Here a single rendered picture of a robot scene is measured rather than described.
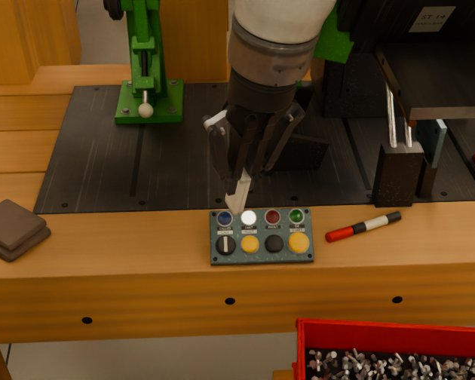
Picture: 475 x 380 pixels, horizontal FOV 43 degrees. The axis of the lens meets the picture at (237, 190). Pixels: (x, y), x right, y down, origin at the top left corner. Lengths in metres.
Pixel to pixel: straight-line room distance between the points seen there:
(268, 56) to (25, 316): 0.57
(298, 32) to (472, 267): 0.50
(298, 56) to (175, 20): 0.72
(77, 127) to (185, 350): 0.93
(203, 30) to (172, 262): 0.60
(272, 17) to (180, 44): 0.77
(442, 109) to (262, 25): 0.33
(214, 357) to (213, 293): 0.99
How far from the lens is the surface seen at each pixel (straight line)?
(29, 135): 1.25
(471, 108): 0.84
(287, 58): 0.61
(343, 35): 0.95
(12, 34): 1.38
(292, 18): 0.57
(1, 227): 0.96
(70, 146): 1.16
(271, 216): 0.88
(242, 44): 0.61
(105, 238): 0.94
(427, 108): 0.82
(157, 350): 1.92
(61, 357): 1.96
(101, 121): 1.22
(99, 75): 1.43
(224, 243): 0.86
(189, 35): 1.33
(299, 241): 0.87
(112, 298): 0.92
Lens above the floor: 1.53
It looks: 39 degrees down
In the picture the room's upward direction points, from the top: straight up
